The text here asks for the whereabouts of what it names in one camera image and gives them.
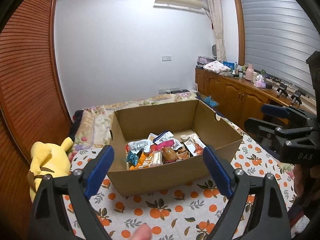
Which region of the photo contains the blue foil snack packet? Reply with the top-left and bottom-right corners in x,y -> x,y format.
126,151 -> 139,166

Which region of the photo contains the pink orange snack packet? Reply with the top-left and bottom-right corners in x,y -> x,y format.
134,145 -> 178,170

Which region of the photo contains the small white snack packet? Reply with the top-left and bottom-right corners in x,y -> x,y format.
151,151 -> 163,167

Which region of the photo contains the white red snack pouch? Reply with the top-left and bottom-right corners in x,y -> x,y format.
152,131 -> 183,151

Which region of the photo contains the person's thumb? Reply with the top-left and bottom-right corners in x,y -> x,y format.
130,223 -> 152,240

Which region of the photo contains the white orange snack bag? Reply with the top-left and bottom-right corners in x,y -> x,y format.
180,133 -> 206,157

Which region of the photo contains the wooden sideboard cabinet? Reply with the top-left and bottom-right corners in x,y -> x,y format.
195,67 -> 311,131

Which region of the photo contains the orange print white blanket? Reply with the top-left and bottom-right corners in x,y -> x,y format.
62,132 -> 298,240

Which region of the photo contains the yellow plush toy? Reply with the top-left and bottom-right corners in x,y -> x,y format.
27,137 -> 73,202

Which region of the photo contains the pink bottle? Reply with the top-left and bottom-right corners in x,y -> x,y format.
245,63 -> 254,82

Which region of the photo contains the brown cardboard box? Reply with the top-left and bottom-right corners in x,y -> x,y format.
107,100 -> 242,197

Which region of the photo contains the grey window blind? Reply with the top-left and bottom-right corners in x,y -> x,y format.
240,0 -> 319,95

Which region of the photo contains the folded floral cloth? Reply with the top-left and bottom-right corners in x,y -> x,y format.
203,61 -> 231,74

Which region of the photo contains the brown louvered wardrobe door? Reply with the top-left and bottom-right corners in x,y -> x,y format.
1,0 -> 71,239

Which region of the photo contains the beige curtain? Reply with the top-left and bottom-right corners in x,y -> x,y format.
207,0 -> 226,62

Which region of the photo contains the white wall switch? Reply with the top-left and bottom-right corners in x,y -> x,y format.
162,56 -> 171,61

